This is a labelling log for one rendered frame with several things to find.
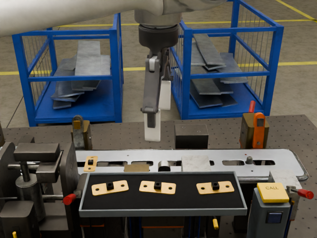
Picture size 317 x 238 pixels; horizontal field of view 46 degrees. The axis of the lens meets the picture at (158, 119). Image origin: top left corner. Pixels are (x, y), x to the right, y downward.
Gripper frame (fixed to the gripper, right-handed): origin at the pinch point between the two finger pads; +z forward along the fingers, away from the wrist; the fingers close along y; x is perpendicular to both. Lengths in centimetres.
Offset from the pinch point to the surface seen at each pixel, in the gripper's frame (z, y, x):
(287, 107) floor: 135, 288, -84
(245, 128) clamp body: 31, 55, -23
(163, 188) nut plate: 18.6, 0.1, -1.2
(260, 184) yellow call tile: 18.8, 5.7, -23.8
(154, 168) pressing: 34.8, 29.1, 6.3
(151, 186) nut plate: 18.6, 0.3, 1.7
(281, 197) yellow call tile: 18.8, 2.0, -28.3
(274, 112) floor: 135, 275, -70
